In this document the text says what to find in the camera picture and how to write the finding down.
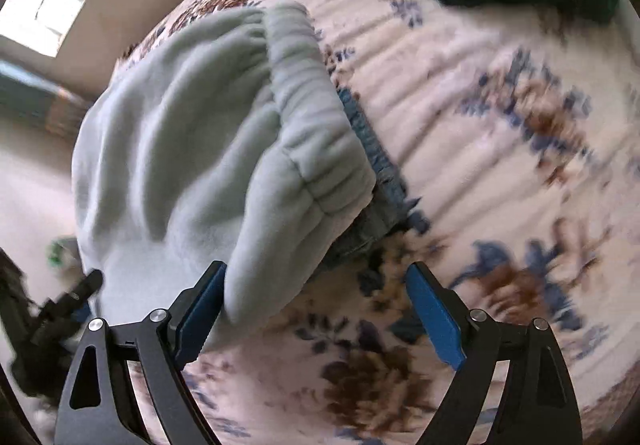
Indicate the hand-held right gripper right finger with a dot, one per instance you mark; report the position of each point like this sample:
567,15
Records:
435,320

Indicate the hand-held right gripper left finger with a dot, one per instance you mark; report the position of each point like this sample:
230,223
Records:
200,315

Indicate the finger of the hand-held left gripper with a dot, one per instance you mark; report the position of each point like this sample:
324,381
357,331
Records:
65,305

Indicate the green and white object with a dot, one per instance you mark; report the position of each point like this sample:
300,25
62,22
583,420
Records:
60,252

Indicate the light green pants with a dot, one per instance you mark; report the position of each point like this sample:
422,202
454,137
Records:
175,150

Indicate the floral blanket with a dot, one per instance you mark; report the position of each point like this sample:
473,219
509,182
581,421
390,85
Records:
475,125

